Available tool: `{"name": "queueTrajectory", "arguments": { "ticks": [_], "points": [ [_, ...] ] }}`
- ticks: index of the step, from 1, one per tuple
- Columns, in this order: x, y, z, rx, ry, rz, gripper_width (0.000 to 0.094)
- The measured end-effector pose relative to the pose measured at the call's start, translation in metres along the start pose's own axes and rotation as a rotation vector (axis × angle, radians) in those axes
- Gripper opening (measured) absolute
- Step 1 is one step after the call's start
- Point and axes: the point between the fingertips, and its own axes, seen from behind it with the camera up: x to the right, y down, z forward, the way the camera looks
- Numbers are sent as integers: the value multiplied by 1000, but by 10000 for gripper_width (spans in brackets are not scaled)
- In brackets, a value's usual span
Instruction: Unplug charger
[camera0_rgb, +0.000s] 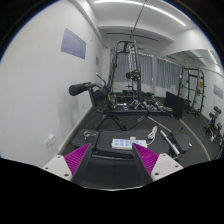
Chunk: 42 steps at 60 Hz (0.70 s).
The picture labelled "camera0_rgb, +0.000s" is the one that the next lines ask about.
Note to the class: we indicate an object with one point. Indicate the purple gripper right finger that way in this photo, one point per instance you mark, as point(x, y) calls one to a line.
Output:
point(153, 165)

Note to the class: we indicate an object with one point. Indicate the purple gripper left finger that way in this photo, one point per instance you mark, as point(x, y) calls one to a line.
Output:
point(72, 166)

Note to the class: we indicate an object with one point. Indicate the white charger plug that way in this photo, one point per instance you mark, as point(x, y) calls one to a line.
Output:
point(132, 138)

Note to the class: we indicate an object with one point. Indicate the white power strip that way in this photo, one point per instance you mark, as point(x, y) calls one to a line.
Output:
point(126, 144)

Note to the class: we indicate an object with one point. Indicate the black roman chair machine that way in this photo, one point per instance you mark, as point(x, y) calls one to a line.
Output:
point(106, 103)

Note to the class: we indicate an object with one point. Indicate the grey window curtain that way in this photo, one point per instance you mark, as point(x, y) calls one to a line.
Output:
point(146, 68)

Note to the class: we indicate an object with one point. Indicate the black power rack machine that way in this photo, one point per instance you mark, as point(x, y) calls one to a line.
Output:
point(134, 87)

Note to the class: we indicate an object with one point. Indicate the long ceiling light strip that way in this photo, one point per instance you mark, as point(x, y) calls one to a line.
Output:
point(142, 5)

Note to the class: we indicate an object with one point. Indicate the white wall socket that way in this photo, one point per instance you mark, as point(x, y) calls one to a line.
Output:
point(49, 141)

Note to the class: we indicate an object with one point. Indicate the large wall mirror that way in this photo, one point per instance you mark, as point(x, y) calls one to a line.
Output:
point(196, 76)

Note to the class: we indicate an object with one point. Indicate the purple wall poster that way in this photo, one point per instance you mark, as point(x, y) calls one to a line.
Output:
point(73, 44)

